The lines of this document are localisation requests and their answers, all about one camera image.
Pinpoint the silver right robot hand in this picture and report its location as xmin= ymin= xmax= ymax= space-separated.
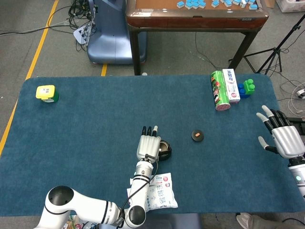
xmin=256 ymin=104 xmax=305 ymax=159

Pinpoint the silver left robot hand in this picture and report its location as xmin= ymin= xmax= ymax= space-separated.
xmin=136 ymin=125 xmax=162 ymax=161

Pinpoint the black teapot with handle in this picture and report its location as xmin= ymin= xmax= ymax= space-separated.
xmin=157 ymin=140 xmax=173 ymax=162

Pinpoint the black lid with orange knob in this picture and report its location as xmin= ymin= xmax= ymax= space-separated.
xmin=191 ymin=129 xmax=204 ymax=143

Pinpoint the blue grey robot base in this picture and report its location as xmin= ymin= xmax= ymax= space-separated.
xmin=87 ymin=0 xmax=147 ymax=64

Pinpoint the green container with yellow lid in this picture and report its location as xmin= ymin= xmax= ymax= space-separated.
xmin=35 ymin=85 xmax=60 ymax=103

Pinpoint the black flat floor plate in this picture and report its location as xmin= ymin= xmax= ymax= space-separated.
xmin=287 ymin=116 xmax=305 ymax=124

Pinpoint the white toothpaste tube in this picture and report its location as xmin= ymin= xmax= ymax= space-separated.
xmin=130 ymin=172 xmax=172 ymax=187

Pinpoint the white printed pouch bag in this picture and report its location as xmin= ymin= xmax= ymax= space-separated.
xmin=126 ymin=182 xmax=179 ymax=212

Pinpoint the blue table mat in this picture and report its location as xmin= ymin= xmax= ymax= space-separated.
xmin=0 ymin=74 xmax=302 ymax=217

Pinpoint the green building block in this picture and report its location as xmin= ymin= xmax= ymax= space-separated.
xmin=243 ymin=79 xmax=256 ymax=95

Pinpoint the blue building block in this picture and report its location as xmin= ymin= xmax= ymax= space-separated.
xmin=237 ymin=83 xmax=251 ymax=99

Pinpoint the blue grey robot torso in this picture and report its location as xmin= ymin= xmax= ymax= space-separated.
xmin=100 ymin=213 xmax=201 ymax=229

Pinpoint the white toothpaste box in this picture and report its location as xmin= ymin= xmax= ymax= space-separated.
xmin=222 ymin=69 xmax=241 ymax=104

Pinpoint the green chips can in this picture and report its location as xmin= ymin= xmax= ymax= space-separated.
xmin=210 ymin=70 xmax=231 ymax=111

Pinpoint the black tripod stand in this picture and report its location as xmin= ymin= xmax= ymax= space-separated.
xmin=228 ymin=14 xmax=305 ymax=74

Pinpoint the white grey sneaker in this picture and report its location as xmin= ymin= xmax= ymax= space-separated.
xmin=236 ymin=212 xmax=254 ymax=229

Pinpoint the snack packets pile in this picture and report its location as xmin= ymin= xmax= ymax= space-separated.
xmin=64 ymin=214 xmax=96 ymax=229

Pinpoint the white power strip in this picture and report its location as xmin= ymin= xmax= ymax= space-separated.
xmin=73 ymin=22 xmax=92 ymax=46

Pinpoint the brown mahjong table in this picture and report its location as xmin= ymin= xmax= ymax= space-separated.
xmin=125 ymin=0 xmax=269 ymax=76

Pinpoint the white storage box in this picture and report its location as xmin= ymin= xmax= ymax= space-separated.
xmin=278 ymin=0 xmax=305 ymax=12

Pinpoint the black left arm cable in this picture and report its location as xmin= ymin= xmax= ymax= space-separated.
xmin=118 ymin=154 xmax=159 ymax=222

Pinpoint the black floor cable bundle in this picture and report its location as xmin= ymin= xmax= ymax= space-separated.
xmin=68 ymin=0 xmax=98 ymax=52

